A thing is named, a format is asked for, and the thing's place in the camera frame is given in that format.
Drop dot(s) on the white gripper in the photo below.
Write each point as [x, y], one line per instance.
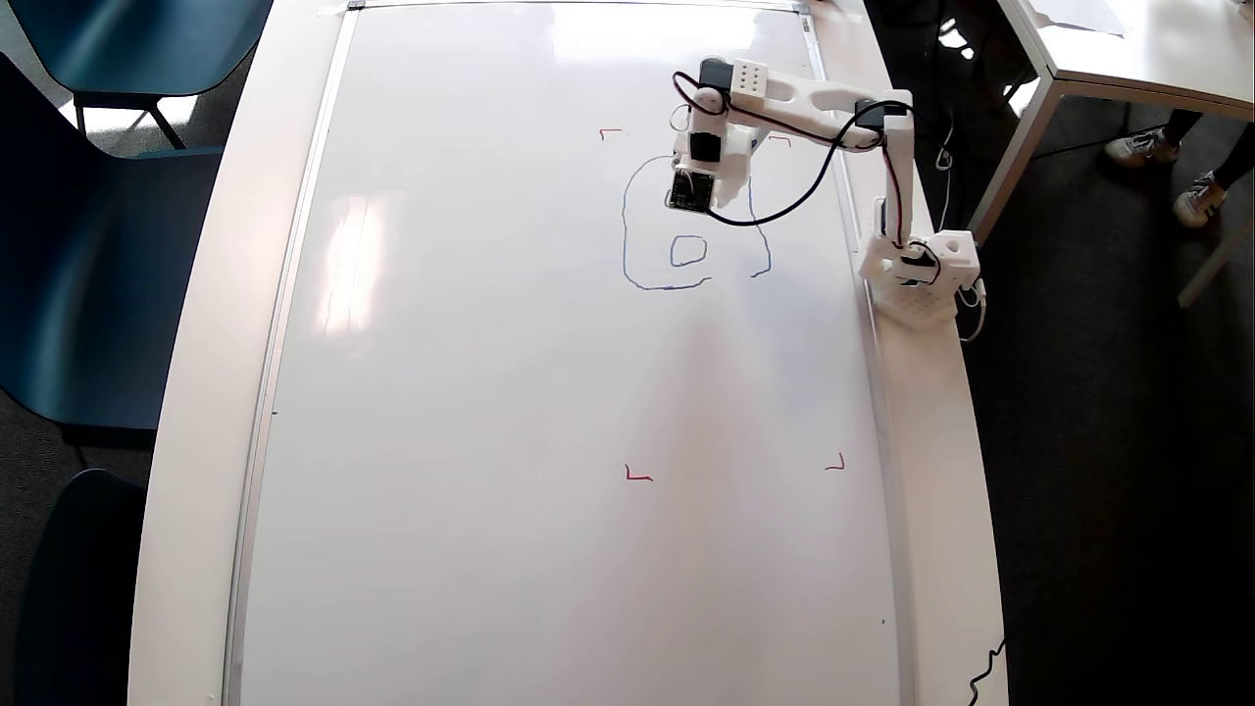
[728, 186]

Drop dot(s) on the large blue chair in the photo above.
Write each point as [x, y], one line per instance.
[88, 275]

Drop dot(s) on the white paper sheet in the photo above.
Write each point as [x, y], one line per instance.
[1079, 15]

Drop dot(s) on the black trouser leg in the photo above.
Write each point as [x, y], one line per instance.
[1184, 126]
[1237, 157]

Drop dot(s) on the black wrist camera board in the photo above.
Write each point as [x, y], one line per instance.
[691, 191]

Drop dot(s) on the white side table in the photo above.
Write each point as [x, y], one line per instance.
[1177, 49]

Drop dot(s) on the white sneaker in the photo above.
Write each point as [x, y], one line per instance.
[1142, 149]
[1198, 201]

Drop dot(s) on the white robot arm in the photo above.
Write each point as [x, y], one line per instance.
[804, 96]

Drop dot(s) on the dark blue round chair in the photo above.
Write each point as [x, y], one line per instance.
[83, 588]

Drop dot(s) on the blue chair with black legs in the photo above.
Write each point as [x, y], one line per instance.
[137, 39]

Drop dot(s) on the large whiteboard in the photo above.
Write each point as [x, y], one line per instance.
[490, 441]

